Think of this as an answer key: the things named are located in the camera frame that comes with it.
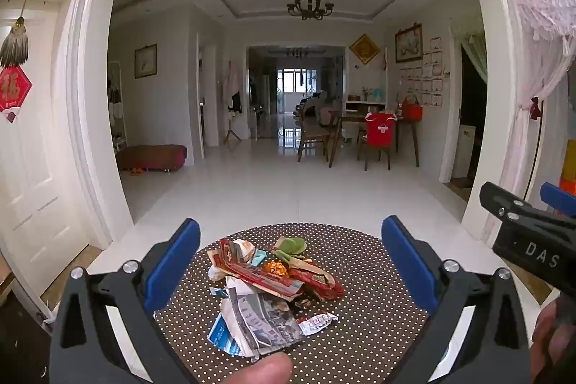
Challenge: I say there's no red shirt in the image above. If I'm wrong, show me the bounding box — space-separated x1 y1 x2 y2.
364 112 397 151

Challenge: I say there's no person's left hand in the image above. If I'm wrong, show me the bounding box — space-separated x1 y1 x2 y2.
224 352 293 384

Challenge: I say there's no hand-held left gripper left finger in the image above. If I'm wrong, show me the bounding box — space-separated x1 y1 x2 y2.
49 218 201 384

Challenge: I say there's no person's right hand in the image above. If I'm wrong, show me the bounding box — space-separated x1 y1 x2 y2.
530 293 576 384

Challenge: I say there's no hanging straw tassel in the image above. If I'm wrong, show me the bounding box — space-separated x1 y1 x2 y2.
0 0 30 68

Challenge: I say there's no green curtain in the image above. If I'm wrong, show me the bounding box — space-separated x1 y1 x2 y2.
452 28 489 85

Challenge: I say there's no wooden dining chair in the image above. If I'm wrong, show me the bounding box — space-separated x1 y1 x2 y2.
297 98 343 163

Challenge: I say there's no black chandelier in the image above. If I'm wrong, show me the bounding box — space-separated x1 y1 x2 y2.
287 0 335 21

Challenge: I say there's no crumpled newspaper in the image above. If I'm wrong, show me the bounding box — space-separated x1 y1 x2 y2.
218 276 305 362

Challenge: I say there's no dark red upholstered bench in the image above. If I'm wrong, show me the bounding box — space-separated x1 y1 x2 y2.
116 144 188 176

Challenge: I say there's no white low cabinet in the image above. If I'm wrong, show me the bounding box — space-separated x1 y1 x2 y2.
452 123 478 180

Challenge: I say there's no wooden chair with shirt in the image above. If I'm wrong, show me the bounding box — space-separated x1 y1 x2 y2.
357 112 399 171

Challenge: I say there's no orange foil wrapper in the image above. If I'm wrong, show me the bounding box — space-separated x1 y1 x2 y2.
262 260 289 277

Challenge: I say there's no white sideboard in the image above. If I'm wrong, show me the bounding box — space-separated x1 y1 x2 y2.
344 94 388 115

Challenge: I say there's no dark wooden dining table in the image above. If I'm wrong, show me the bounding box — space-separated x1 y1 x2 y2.
328 109 421 169

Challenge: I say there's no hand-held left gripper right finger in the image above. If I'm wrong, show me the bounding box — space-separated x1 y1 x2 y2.
382 215 532 384

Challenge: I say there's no group of wall papers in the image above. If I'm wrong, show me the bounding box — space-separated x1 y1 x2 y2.
398 35 444 106

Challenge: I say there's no coat stand with clothes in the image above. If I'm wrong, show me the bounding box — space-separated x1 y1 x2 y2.
222 60 246 148

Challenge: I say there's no small red white wrapper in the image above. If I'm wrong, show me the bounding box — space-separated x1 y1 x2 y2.
297 312 339 336

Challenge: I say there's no gold diamond wall decoration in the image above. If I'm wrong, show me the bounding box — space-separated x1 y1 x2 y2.
349 34 379 64

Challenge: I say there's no dark red foil wrapper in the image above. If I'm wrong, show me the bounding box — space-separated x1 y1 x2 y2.
288 260 347 302

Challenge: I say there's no large dark-framed wall picture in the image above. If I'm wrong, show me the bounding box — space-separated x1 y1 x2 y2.
395 23 424 64

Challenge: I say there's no red crumpled snack wrapper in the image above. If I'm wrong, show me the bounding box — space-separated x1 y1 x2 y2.
208 239 304 300

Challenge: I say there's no yellow orange toy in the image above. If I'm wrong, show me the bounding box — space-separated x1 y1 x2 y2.
558 140 576 192

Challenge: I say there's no red bag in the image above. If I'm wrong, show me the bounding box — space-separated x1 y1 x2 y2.
402 95 424 120

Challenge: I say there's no small framed wall picture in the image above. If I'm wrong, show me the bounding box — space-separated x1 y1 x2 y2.
134 44 158 80

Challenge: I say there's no green felt leaf ornament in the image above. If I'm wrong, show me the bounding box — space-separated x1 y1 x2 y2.
271 236 311 265

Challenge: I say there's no pink lace curtain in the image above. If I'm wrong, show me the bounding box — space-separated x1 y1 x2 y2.
510 0 576 209

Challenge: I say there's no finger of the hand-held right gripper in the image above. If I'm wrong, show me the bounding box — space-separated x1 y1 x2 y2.
479 181 553 232
540 182 576 217

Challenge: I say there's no red diamond door decoration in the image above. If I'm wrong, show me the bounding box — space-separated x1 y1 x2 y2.
0 66 33 124

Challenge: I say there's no white panel door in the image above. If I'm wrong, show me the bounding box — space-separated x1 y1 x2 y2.
0 0 91 299

